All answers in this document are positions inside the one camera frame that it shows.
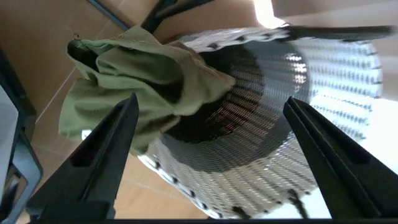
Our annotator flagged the white laundry basket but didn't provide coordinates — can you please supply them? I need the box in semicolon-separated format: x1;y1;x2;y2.
136;24;396;220

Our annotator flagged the green garment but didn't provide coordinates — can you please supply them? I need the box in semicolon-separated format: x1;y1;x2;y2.
58;25;236;156

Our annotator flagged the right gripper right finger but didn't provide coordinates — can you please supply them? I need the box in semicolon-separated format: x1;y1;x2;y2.
282;95;398;219

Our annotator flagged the black clothes rack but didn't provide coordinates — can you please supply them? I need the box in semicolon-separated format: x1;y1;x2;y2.
86;0;215;34

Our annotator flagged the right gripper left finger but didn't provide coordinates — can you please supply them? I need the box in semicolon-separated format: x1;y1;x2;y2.
25;92;140;220

